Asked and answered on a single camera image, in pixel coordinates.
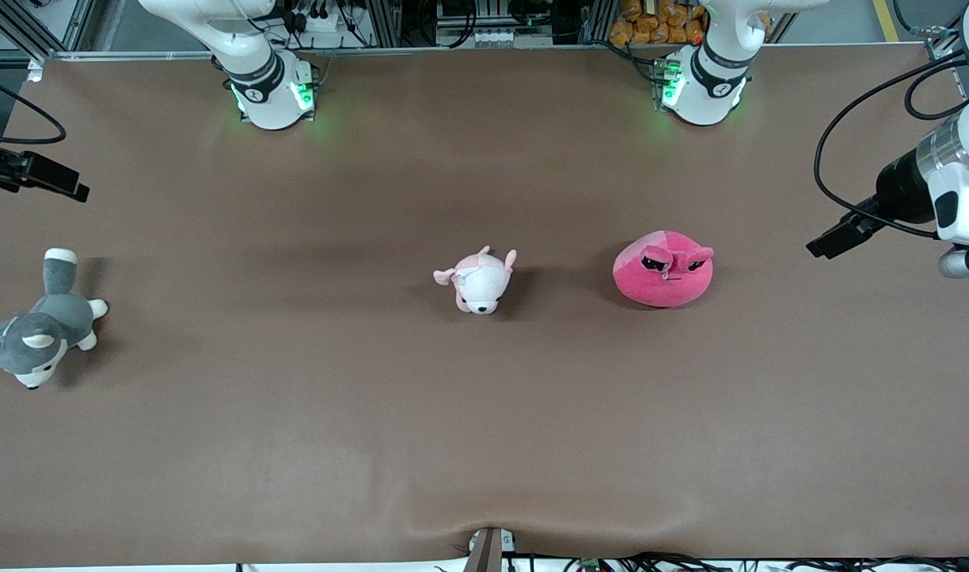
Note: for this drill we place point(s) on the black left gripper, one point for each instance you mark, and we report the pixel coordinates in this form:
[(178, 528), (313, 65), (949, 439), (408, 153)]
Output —
[(904, 193)]

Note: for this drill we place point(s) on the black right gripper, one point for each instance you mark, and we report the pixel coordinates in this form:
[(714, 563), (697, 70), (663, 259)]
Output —
[(0, 169)]

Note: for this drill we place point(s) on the pink round plush toy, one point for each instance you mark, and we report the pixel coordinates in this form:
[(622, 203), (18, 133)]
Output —
[(663, 286)]

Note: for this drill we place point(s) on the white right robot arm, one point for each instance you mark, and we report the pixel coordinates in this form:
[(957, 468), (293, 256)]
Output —
[(254, 71)]

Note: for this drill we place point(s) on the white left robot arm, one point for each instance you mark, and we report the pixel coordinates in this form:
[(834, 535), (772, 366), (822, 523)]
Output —
[(711, 79)]

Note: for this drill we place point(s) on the grey husky plush toy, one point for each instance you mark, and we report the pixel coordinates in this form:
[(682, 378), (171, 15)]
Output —
[(48, 334)]

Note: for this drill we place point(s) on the orange packaged items pile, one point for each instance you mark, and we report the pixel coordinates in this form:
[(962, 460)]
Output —
[(651, 24)]

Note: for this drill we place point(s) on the white power strip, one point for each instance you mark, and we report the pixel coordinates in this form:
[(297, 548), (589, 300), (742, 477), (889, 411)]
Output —
[(322, 22)]

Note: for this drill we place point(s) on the light pink plush dog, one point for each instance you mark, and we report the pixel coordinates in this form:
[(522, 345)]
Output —
[(484, 286)]

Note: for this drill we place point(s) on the white connector block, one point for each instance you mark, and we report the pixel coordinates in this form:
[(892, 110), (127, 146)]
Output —
[(500, 37)]

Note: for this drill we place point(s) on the metal table clamp bracket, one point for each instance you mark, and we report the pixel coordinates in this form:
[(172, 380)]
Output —
[(488, 552)]

